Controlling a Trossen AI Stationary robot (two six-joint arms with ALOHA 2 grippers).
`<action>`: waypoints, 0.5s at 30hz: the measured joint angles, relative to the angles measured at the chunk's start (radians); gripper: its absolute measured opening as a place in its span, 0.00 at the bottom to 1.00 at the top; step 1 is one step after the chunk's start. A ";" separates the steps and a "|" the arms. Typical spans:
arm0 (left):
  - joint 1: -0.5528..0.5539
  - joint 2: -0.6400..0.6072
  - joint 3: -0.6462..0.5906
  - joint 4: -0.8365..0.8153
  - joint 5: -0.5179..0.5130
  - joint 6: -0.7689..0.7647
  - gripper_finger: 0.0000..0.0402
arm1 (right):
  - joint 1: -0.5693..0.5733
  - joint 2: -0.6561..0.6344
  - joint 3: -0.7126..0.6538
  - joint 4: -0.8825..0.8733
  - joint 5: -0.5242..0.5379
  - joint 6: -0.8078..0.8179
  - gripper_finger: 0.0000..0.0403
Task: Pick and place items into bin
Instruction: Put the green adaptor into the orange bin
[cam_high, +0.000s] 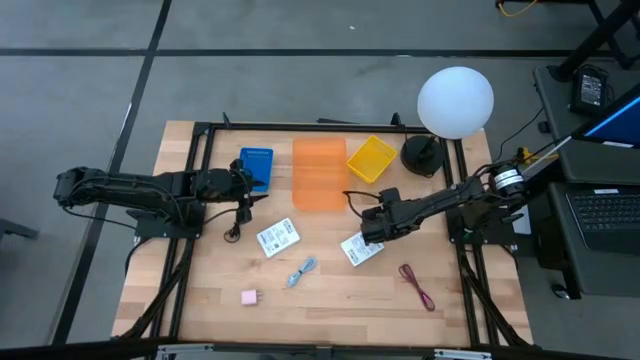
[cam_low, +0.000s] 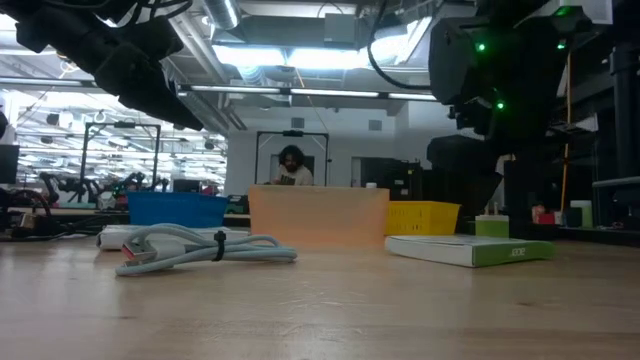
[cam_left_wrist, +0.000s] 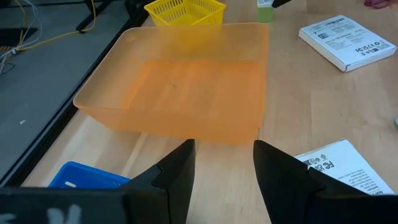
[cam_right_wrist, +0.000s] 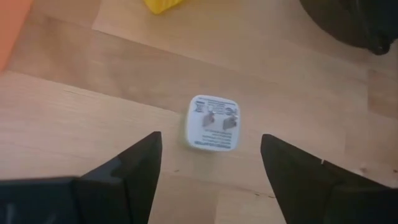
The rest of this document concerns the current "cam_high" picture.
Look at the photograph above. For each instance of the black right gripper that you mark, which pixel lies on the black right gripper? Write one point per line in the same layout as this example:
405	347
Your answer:
385	220

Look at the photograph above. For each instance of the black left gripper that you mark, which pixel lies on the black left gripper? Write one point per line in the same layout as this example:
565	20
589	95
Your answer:
220	184

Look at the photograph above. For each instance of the white box with green end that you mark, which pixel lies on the white box with green end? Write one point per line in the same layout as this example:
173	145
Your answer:
357	252

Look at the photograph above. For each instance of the white product box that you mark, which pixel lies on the white product box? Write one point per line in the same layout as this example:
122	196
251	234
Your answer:
278	237

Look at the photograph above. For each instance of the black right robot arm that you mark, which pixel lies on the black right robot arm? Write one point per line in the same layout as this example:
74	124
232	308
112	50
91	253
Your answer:
450	197

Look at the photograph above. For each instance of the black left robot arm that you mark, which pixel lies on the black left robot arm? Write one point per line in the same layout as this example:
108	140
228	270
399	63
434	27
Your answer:
125	187

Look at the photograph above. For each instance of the blue plastic bin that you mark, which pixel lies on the blue plastic bin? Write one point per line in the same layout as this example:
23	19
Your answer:
262	165

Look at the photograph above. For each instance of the orange translucent bin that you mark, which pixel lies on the orange translucent bin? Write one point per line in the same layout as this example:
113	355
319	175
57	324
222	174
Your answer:
320	175

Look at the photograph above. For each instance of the yellow plastic bin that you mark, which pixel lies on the yellow plastic bin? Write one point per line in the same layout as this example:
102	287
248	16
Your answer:
372	160

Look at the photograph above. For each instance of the white paper sheet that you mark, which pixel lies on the white paper sheet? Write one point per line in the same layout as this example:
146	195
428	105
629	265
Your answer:
522	225

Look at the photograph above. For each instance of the white globe lamp black base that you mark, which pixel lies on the white globe lamp black base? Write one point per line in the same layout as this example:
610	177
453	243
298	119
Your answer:
455	102

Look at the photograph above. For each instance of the yellow connector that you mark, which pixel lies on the yellow connector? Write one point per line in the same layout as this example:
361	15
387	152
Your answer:
525	154

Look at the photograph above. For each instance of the white rod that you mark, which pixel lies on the white rod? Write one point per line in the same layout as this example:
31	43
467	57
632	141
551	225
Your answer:
547	154

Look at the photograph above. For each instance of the black side cart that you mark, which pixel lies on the black side cart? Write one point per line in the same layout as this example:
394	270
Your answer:
590	165

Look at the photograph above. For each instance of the black laptop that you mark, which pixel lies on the black laptop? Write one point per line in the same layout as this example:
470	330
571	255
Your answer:
605	220

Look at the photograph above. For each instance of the black overhead gantry beam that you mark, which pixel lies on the black overhead gantry beam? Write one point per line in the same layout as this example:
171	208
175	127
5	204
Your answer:
75	350

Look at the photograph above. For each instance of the grey furniture leg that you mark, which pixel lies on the grey furniture leg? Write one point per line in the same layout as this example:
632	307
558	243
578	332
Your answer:
15	229

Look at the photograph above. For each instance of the black power adapter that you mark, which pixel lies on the black power adapter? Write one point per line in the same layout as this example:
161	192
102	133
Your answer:
590	92

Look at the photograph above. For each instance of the black computer monitor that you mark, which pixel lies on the black computer monitor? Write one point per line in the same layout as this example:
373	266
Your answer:
620	122

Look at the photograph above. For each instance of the black stand leg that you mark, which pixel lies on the black stand leg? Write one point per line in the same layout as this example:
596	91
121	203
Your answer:
595	37

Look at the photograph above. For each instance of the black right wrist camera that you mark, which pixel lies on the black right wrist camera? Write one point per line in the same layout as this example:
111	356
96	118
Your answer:
390	195

